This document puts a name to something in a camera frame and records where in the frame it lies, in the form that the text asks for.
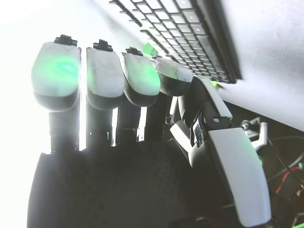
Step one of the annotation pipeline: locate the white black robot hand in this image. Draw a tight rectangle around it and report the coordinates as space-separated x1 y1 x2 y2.
27 34 273 228

